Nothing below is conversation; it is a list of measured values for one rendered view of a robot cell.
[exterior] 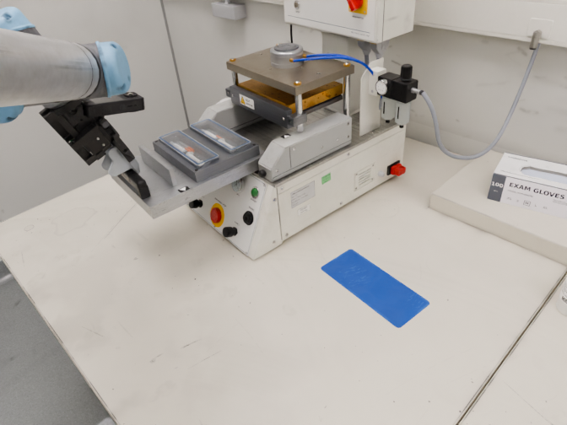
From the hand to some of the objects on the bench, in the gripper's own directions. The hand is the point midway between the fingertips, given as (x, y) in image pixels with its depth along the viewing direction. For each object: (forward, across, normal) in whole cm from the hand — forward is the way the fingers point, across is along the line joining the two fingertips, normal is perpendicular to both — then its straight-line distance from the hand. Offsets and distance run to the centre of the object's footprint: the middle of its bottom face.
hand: (137, 165), depth 94 cm
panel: (+28, 0, +4) cm, 28 cm away
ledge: (+51, +72, +66) cm, 110 cm away
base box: (+38, +2, +30) cm, 48 cm away
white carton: (+46, +52, +65) cm, 95 cm away
